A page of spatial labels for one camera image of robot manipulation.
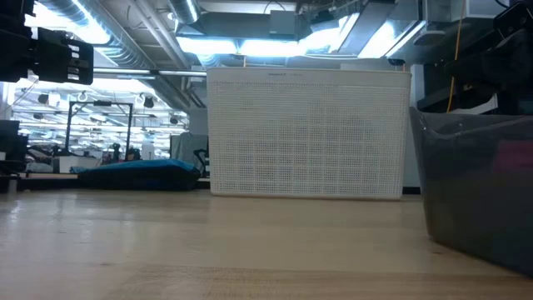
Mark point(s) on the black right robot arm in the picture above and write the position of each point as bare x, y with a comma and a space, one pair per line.
508, 62

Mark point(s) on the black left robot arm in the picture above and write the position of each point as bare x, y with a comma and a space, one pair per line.
12, 8

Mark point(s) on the white perforated plastic basket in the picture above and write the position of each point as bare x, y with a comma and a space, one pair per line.
308, 133

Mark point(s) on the dark translucent plastic bin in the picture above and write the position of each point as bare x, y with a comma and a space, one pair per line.
470, 200

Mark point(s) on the black monitor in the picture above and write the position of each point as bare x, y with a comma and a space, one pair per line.
10, 141

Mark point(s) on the grey fabric panel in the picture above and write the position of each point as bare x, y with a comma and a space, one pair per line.
189, 146

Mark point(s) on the grey ceiling box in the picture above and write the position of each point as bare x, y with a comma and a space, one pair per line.
283, 23

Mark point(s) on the white ceiling box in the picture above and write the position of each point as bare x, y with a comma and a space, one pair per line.
487, 8

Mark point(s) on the silver ribbed ventilation duct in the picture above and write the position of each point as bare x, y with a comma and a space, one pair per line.
121, 46

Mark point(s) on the black metal stand frame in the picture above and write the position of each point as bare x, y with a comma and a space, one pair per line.
130, 125

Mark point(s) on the silver round duct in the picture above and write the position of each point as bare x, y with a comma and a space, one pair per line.
185, 10

